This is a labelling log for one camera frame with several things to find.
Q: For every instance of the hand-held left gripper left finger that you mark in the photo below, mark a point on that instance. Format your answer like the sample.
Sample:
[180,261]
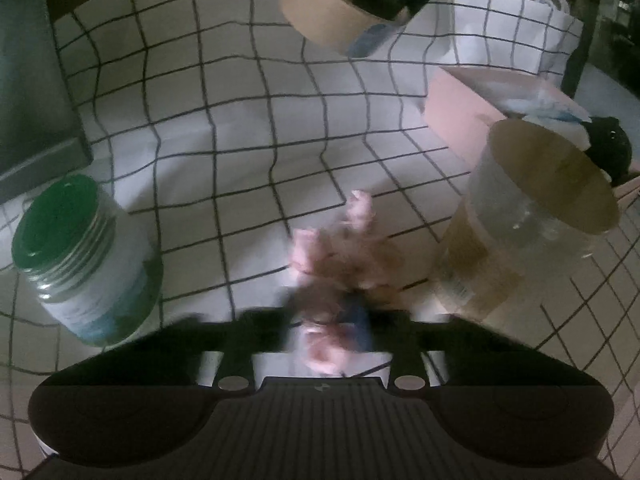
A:
[260,327]

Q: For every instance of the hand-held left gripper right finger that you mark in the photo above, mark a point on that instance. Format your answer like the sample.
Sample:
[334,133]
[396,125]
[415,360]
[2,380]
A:
[362,330]

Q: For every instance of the pink fluffy cloth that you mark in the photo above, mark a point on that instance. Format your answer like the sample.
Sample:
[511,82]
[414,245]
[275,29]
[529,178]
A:
[340,255]

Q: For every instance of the brown tape roll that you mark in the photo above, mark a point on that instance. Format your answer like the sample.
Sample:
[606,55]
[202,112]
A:
[320,15]

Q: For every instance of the pink cardboard box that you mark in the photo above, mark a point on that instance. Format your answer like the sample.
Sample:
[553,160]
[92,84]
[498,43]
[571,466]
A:
[460,110]

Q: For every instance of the light blue cloth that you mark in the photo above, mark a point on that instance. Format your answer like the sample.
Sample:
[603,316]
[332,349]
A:
[545,105]

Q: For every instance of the black blue round toy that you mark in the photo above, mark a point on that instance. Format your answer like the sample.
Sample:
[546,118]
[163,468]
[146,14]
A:
[610,152]

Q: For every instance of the white paper bag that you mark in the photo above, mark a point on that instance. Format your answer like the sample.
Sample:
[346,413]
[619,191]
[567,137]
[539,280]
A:
[500,30]

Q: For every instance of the black pole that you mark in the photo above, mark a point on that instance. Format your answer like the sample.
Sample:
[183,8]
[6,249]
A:
[582,25]

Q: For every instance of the clear jar with tan lid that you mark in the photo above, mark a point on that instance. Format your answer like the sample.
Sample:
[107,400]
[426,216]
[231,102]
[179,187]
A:
[510,245]

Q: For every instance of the green lid glass jar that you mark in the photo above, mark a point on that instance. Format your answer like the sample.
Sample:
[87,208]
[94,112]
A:
[85,270]

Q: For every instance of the dark green box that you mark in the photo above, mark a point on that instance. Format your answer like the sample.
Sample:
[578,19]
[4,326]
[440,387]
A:
[30,85]

